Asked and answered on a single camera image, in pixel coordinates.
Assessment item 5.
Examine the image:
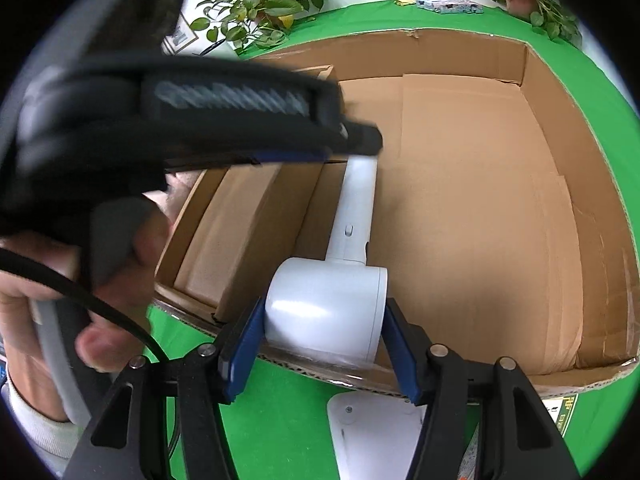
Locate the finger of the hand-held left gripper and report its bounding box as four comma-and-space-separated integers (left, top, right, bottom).
162, 119, 385, 173
135, 67, 347, 128

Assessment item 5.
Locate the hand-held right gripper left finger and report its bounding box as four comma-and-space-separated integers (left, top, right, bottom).
62, 296, 266, 480

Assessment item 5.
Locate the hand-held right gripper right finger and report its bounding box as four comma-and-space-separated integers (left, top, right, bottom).
382, 297, 583, 480

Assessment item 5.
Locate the white hair dryer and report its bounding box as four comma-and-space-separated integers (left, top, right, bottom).
264, 152, 390, 367

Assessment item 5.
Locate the long brown cardboard box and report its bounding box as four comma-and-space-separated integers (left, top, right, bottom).
170, 162, 348, 323

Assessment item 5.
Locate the large cardboard box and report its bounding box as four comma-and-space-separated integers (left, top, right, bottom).
152, 27, 640, 403

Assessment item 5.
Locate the person's left forearm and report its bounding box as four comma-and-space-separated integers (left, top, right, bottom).
0, 367, 76, 461

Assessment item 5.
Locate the person's left hand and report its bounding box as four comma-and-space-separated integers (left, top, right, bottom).
0, 172, 175, 423

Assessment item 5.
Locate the white electronic scale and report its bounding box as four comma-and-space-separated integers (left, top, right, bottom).
325, 391, 428, 480

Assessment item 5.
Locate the potted plant white pot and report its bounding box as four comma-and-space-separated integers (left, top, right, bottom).
190, 0, 346, 53

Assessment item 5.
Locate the white green medicine box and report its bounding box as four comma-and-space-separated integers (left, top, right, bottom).
462, 392, 580, 480

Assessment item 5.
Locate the blue patterned packet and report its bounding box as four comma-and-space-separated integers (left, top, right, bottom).
416, 0, 485, 15

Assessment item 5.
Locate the black cable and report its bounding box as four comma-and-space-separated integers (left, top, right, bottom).
0, 250, 183, 463

